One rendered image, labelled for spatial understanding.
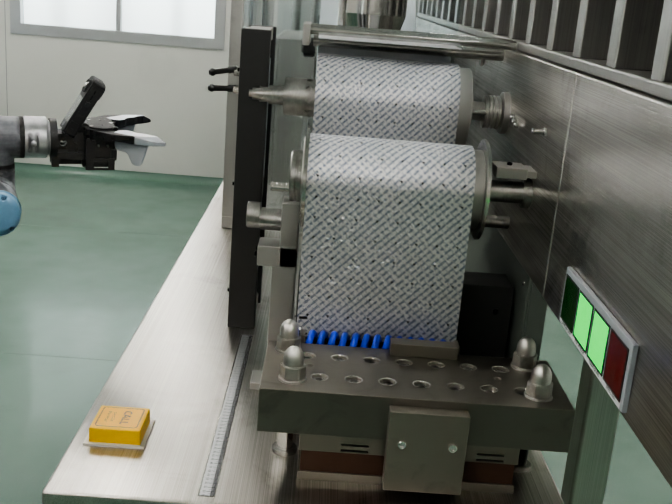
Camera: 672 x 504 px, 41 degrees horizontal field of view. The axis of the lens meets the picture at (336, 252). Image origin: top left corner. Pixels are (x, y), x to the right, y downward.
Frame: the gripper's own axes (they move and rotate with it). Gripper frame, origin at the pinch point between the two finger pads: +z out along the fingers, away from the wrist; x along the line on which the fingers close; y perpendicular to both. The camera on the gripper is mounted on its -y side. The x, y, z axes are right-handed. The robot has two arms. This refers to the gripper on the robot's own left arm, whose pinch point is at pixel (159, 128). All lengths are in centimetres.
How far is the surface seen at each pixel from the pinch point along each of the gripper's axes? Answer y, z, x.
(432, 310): 7, 27, 64
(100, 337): 150, 18, -181
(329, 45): -20.7, 25.9, 16.2
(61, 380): 144, -2, -141
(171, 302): 32.7, 2.4, 9.0
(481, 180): -12, 32, 62
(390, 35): -25.4, 31.4, 28.4
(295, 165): -10, 9, 50
